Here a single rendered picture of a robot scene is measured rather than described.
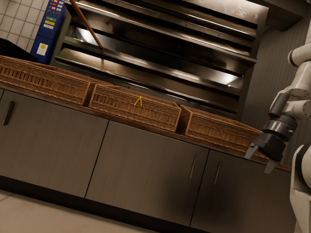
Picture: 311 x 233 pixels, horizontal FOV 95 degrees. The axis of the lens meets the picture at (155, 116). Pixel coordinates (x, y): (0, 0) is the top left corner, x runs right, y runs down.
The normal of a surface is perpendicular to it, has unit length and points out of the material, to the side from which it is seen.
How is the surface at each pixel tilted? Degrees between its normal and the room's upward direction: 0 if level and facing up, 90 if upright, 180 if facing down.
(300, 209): 101
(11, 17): 90
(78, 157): 90
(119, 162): 90
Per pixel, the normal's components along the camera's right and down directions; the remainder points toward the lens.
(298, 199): -0.99, -0.11
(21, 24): 0.04, -0.06
